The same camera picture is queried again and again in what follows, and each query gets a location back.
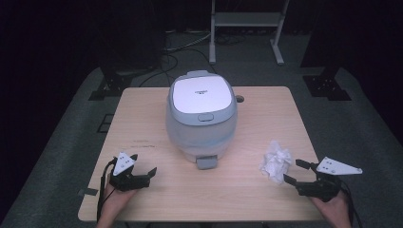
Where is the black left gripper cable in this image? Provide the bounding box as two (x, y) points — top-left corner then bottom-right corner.
(96, 157), (118, 222)

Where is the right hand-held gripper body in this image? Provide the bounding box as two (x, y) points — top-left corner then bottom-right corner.
(297, 156), (364, 203)

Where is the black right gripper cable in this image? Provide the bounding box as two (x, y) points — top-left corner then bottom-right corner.
(339, 180), (363, 228)

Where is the person's right hand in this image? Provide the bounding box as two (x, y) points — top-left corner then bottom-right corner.
(308, 189), (352, 223)

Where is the white metal stand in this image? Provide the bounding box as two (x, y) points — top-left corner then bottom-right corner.
(208, 0), (291, 67)

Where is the black stand base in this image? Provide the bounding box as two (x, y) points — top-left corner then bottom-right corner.
(87, 67), (135, 102)
(302, 74), (353, 102)

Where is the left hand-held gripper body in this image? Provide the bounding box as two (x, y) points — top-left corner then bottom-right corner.
(108, 151), (152, 193)

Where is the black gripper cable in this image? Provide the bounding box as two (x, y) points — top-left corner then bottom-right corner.
(339, 180), (363, 228)
(96, 157), (118, 222)

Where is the white grey pedal trash can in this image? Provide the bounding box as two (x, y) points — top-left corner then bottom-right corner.
(164, 69), (239, 171)

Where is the grey tape strip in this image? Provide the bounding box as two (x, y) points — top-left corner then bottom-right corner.
(77, 187), (100, 198)

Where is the floor socket plate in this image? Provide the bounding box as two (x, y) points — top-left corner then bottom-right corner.
(96, 112), (115, 134)

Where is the person's left hand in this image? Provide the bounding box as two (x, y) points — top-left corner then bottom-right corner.
(102, 181), (138, 220)

